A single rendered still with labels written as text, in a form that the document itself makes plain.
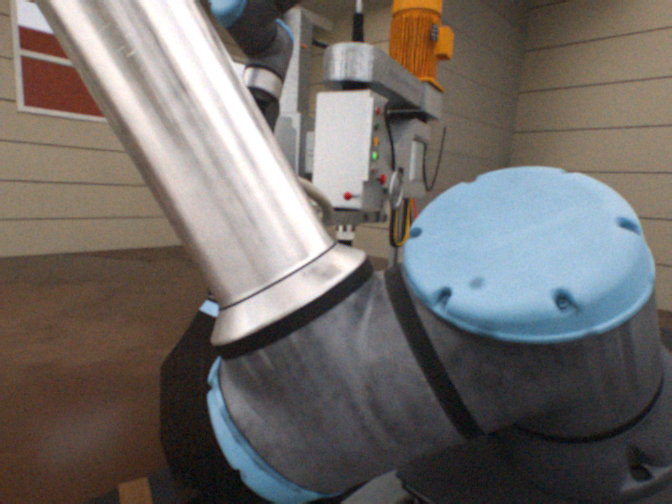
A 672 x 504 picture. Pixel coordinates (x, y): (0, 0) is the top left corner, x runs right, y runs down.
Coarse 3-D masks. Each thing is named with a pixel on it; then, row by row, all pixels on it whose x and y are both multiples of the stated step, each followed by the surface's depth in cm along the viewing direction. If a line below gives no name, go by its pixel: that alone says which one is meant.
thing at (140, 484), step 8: (136, 480) 177; (144, 480) 178; (120, 488) 173; (128, 488) 173; (136, 488) 173; (144, 488) 173; (120, 496) 169; (128, 496) 169; (136, 496) 169; (144, 496) 169
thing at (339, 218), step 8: (336, 216) 156; (344, 216) 161; (352, 216) 168; (360, 216) 174; (368, 216) 181; (376, 216) 190; (384, 216) 189; (328, 224) 151; (336, 224) 156; (344, 224) 162; (352, 224) 168
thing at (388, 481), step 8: (392, 472) 59; (376, 480) 57; (384, 480) 57; (392, 480) 57; (400, 480) 57; (368, 488) 55; (376, 488) 56; (384, 488) 56; (392, 488) 56; (400, 488) 56; (352, 496) 54; (360, 496) 54; (368, 496) 54; (376, 496) 54; (384, 496) 54; (392, 496) 54; (400, 496) 54
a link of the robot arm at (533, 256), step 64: (448, 192) 36; (512, 192) 33; (576, 192) 30; (448, 256) 31; (512, 256) 29; (576, 256) 27; (640, 256) 27; (448, 320) 29; (512, 320) 26; (576, 320) 26; (640, 320) 29; (448, 384) 30; (512, 384) 30; (576, 384) 30; (640, 384) 33
